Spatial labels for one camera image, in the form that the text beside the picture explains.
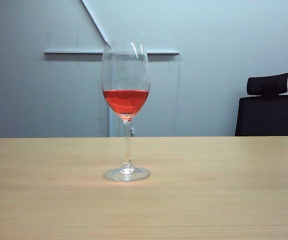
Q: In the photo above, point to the wine goblet with red liquid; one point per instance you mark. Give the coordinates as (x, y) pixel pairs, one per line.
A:
(126, 100)

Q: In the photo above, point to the black mesh office chair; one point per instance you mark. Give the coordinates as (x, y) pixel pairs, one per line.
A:
(266, 117)

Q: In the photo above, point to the white horizontal wall trunking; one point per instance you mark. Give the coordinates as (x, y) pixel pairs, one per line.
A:
(71, 52)

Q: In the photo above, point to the white diagonal wall trunking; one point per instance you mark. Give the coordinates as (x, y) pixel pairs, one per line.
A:
(95, 21)

